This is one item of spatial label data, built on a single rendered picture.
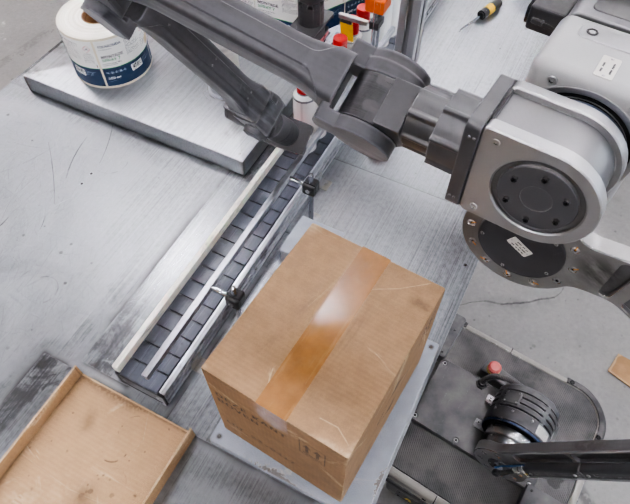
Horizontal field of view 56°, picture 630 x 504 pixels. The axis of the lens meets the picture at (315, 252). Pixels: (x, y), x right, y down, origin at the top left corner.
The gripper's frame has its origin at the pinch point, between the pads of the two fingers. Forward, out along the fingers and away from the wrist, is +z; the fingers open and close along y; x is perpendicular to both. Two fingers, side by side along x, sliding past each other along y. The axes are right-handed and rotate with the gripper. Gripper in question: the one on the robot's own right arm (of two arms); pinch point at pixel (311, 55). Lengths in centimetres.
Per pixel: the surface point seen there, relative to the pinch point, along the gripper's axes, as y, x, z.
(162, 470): 91, 18, 18
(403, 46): -4.9, 20.3, -5.9
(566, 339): -20, 90, 102
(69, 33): 21, -54, -1
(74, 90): 25, -56, 13
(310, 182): 31.4, 16.2, 4.2
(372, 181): 13.3, 23.1, 18.8
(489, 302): -22, 61, 102
